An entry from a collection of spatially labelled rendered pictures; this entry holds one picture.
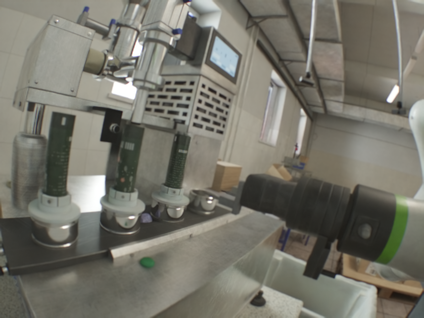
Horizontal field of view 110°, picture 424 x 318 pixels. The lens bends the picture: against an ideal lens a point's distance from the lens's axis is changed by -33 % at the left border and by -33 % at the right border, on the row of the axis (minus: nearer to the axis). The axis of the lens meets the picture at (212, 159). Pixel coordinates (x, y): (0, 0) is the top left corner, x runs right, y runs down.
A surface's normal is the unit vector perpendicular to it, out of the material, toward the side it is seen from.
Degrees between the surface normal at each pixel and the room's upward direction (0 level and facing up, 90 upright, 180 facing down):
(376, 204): 49
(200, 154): 90
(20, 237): 0
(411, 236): 81
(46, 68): 90
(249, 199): 90
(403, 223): 66
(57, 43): 90
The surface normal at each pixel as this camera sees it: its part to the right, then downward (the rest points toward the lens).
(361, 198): -0.26, -0.68
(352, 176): -0.55, -0.04
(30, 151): 0.72, 0.22
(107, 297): 0.22, -0.97
